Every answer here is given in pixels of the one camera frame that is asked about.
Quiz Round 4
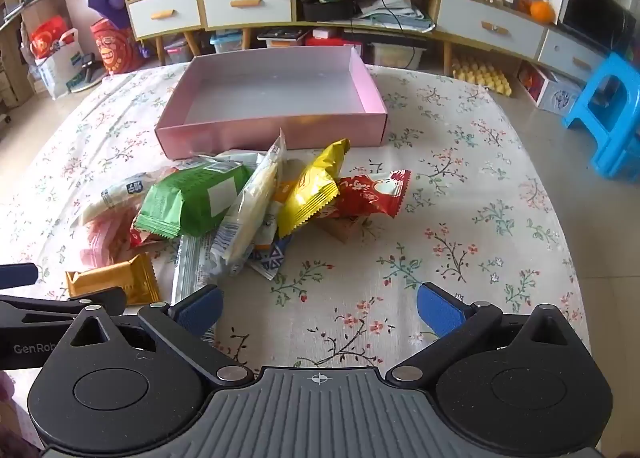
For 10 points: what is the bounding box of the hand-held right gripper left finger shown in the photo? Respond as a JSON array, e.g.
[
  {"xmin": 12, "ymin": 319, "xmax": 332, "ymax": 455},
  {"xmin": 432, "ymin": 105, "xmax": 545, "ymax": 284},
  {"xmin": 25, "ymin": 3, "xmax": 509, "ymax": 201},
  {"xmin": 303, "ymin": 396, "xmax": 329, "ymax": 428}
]
[{"xmin": 65, "ymin": 285, "xmax": 256, "ymax": 386}]

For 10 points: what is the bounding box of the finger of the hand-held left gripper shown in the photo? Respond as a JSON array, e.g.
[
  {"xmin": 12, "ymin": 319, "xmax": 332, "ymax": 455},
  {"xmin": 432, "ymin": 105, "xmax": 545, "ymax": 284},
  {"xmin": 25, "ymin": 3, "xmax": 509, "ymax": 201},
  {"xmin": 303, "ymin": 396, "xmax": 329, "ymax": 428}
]
[
  {"xmin": 0, "ymin": 287, "xmax": 127, "ymax": 334},
  {"xmin": 0, "ymin": 263, "xmax": 39, "ymax": 290}
]

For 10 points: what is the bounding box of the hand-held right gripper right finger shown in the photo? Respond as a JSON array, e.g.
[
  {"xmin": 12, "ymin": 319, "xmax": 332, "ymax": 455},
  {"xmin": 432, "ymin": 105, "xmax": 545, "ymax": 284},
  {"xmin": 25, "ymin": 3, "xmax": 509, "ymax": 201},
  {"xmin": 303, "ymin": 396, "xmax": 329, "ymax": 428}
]
[{"xmin": 385, "ymin": 283, "xmax": 581, "ymax": 385}]

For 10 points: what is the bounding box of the silver clear snack packet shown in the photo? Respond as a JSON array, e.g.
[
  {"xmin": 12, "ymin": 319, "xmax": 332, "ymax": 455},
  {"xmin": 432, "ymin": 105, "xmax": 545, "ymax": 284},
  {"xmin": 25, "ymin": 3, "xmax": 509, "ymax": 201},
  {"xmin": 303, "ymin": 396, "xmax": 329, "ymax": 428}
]
[{"xmin": 170, "ymin": 235, "xmax": 221, "ymax": 344}]

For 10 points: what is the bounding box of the pink snack packet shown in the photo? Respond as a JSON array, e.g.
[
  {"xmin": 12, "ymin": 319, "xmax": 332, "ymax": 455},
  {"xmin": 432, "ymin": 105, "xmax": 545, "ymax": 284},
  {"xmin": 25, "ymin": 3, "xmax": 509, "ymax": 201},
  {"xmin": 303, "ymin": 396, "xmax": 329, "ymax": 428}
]
[
  {"xmin": 87, "ymin": 213, "xmax": 138, "ymax": 251},
  {"xmin": 80, "ymin": 238, "xmax": 136, "ymax": 270}
]

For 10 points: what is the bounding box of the gold snack packet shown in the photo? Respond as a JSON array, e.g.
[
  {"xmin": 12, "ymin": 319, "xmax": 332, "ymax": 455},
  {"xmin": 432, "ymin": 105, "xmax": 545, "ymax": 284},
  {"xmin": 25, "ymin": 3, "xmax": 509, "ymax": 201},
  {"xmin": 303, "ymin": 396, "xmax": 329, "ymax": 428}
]
[{"xmin": 65, "ymin": 253, "xmax": 162, "ymax": 306}]

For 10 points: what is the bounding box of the small red snack packet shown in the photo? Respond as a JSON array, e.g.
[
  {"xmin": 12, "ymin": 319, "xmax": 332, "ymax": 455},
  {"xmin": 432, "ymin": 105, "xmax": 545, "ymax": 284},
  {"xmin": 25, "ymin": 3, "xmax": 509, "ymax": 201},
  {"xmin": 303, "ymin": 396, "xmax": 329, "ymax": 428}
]
[{"xmin": 129, "ymin": 225, "xmax": 168, "ymax": 246}]

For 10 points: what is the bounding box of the clear cream snack packet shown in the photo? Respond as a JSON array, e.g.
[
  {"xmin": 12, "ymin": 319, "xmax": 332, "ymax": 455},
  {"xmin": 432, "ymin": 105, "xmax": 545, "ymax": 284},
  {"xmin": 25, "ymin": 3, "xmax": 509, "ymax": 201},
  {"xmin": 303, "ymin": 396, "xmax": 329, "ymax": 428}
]
[{"xmin": 210, "ymin": 128, "xmax": 287, "ymax": 276}]

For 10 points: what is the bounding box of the green snack packet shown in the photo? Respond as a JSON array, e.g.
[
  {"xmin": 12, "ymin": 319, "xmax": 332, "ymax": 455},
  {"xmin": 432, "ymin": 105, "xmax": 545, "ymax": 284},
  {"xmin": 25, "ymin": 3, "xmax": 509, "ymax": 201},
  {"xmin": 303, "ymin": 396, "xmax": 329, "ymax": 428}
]
[{"xmin": 132, "ymin": 161, "xmax": 253, "ymax": 239}]

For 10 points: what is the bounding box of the long white snack packet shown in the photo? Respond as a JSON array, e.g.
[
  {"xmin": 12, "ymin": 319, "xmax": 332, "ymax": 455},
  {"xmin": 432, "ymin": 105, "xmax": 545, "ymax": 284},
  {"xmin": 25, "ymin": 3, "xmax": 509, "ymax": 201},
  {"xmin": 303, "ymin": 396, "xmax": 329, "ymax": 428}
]
[{"xmin": 80, "ymin": 171, "xmax": 166, "ymax": 226}]

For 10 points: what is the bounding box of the red white printed snack packet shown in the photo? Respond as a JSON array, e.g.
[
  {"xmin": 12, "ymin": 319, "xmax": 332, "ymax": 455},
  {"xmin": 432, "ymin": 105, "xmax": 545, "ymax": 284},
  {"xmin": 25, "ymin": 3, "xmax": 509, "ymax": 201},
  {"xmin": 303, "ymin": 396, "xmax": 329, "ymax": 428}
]
[{"xmin": 320, "ymin": 169, "xmax": 412, "ymax": 219}]

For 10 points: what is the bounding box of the yellow snack packet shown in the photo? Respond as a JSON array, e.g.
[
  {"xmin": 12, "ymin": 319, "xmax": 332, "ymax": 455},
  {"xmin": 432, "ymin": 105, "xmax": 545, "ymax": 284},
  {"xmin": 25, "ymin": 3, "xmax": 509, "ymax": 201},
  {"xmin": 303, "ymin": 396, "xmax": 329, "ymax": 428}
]
[{"xmin": 277, "ymin": 138, "xmax": 351, "ymax": 238}]

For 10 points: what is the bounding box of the pink cardboard box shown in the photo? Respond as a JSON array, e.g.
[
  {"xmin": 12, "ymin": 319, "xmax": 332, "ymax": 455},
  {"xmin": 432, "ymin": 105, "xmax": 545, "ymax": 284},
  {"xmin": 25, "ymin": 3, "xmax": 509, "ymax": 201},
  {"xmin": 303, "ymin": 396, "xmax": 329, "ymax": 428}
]
[{"xmin": 154, "ymin": 47, "xmax": 389, "ymax": 160}]

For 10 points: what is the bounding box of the blue triangle pattern snack packet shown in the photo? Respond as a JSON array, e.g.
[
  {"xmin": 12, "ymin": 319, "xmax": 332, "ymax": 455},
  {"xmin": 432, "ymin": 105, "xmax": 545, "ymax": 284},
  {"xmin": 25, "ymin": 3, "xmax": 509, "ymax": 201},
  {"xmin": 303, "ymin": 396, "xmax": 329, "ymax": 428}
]
[{"xmin": 247, "ymin": 233, "xmax": 293, "ymax": 281}]

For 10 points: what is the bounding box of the floral tablecloth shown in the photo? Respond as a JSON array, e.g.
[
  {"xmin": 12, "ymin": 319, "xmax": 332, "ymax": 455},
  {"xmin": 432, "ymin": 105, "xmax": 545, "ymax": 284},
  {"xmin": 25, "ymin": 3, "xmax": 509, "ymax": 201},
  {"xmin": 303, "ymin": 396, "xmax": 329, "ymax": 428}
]
[{"xmin": 0, "ymin": 61, "xmax": 591, "ymax": 374}]

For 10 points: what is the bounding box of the small brown cardboard box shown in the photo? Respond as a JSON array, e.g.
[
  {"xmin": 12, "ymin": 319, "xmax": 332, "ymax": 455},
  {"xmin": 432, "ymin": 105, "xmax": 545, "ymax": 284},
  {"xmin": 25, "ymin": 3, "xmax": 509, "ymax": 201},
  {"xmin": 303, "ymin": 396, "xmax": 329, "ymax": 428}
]
[{"xmin": 312, "ymin": 215, "xmax": 363, "ymax": 244}]

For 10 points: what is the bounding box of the orange snack packet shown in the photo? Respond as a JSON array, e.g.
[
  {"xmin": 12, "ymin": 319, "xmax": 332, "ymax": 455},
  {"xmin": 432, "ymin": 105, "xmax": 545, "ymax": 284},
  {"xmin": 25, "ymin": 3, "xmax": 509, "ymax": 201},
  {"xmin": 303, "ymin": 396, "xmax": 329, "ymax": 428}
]
[{"xmin": 272, "ymin": 179, "xmax": 301, "ymax": 206}]

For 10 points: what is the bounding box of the white shopping bag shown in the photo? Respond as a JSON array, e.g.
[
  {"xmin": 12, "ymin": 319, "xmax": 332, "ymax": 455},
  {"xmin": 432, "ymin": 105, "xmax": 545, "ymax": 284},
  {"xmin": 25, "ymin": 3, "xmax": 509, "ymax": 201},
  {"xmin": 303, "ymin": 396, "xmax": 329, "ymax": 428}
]
[{"xmin": 30, "ymin": 16, "xmax": 83, "ymax": 99}]

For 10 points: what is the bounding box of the black stand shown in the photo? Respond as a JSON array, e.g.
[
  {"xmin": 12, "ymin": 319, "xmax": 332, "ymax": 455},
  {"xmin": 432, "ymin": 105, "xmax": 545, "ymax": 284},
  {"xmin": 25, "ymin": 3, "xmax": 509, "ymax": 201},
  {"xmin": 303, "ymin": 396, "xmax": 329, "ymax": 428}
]
[{"xmin": 67, "ymin": 53, "xmax": 103, "ymax": 92}]

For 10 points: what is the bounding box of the yellow egg tray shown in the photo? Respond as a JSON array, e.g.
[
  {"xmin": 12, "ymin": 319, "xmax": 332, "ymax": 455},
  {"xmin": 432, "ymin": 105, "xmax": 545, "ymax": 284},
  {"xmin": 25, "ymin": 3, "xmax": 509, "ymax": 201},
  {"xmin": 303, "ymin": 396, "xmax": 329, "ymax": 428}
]
[{"xmin": 451, "ymin": 61, "xmax": 513, "ymax": 98}]

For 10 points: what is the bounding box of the white printed cardboard box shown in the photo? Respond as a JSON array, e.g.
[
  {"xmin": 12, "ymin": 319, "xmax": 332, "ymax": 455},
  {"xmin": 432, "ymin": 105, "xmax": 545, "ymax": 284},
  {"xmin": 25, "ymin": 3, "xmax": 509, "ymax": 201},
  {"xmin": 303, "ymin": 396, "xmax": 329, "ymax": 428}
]
[{"xmin": 517, "ymin": 61, "xmax": 583, "ymax": 114}]

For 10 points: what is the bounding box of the red patterned bag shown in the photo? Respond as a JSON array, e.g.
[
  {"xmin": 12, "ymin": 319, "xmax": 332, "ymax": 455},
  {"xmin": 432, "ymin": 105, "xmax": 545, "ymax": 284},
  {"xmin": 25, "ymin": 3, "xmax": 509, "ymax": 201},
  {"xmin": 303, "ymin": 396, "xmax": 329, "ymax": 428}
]
[{"xmin": 90, "ymin": 18, "xmax": 143, "ymax": 75}]

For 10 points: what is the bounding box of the clear storage box white lid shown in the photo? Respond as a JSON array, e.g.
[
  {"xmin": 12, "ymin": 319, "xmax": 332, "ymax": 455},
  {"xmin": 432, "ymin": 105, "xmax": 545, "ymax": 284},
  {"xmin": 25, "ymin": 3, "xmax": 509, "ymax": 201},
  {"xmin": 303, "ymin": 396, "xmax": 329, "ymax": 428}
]
[{"xmin": 372, "ymin": 41, "xmax": 426, "ymax": 69}]

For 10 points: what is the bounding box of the wooden storage rack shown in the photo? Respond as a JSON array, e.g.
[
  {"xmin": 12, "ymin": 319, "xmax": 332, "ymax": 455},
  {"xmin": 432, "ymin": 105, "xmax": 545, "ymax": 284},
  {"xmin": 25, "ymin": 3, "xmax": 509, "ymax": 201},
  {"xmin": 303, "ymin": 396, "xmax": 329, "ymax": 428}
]
[{"xmin": 0, "ymin": 0, "xmax": 63, "ymax": 114}]

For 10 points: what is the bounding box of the clear storage box blue lid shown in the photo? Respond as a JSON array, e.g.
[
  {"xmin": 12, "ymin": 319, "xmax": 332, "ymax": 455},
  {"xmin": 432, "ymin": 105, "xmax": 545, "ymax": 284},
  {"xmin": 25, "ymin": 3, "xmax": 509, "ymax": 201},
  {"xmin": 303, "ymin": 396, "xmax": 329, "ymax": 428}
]
[{"xmin": 210, "ymin": 31, "xmax": 246, "ymax": 54}]

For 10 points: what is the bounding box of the low wooden tv cabinet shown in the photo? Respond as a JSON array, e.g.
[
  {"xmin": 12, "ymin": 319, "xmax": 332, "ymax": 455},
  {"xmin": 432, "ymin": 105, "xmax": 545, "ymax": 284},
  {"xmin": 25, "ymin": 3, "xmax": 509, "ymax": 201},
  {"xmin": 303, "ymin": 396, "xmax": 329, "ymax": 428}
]
[{"xmin": 292, "ymin": 0, "xmax": 616, "ymax": 86}]

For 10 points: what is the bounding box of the clear storage box black lid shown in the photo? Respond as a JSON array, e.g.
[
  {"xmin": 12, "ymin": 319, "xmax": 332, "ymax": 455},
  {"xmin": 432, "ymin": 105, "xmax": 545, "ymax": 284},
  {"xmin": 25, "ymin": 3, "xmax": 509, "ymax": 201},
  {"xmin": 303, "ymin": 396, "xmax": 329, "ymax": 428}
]
[{"xmin": 257, "ymin": 28, "xmax": 311, "ymax": 49}]

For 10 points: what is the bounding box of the blue plastic stool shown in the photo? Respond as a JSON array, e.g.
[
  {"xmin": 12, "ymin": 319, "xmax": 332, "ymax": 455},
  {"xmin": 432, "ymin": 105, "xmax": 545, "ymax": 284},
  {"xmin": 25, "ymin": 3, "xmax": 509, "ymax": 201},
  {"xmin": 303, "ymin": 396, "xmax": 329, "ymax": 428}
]
[{"xmin": 562, "ymin": 52, "xmax": 640, "ymax": 184}]

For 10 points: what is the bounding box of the red box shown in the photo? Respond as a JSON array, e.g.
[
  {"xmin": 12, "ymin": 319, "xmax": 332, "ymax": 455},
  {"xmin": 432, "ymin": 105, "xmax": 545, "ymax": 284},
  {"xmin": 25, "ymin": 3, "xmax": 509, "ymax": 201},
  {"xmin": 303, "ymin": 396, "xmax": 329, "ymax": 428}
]
[{"xmin": 305, "ymin": 36, "xmax": 363, "ymax": 59}]

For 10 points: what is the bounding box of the stack of papers and books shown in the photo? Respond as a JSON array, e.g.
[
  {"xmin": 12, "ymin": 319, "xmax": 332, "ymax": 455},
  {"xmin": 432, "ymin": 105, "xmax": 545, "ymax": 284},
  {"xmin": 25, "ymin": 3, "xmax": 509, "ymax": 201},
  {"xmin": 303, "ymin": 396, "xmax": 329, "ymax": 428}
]
[{"xmin": 357, "ymin": 0, "xmax": 436, "ymax": 32}]

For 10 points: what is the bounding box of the black case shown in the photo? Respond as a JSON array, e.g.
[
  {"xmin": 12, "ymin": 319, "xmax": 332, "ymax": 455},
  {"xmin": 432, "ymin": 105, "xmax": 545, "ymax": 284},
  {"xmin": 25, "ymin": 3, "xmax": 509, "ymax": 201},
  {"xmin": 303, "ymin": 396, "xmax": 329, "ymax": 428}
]
[{"xmin": 297, "ymin": 0, "xmax": 361, "ymax": 22}]

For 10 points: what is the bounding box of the white black microwave oven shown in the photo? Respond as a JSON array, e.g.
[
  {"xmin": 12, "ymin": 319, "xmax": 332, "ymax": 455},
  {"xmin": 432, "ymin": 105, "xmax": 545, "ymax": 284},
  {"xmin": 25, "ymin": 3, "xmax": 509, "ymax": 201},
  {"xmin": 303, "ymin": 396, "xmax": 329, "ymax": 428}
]
[{"xmin": 537, "ymin": 0, "xmax": 638, "ymax": 52}]

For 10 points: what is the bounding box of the white drawer orange handle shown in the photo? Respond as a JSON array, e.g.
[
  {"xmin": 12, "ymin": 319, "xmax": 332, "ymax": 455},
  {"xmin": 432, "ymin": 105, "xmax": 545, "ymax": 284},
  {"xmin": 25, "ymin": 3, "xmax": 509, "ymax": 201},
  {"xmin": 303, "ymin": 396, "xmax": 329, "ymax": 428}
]
[
  {"xmin": 435, "ymin": 0, "xmax": 548, "ymax": 59},
  {"xmin": 200, "ymin": 0, "xmax": 293, "ymax": 29},
  {"xmin": 537, "ymin": 28, "xmax": 608, "ymax": 84},
  {"xmin": 127, "ymin": 0, "xmax": 201, "ymax": 39}
]

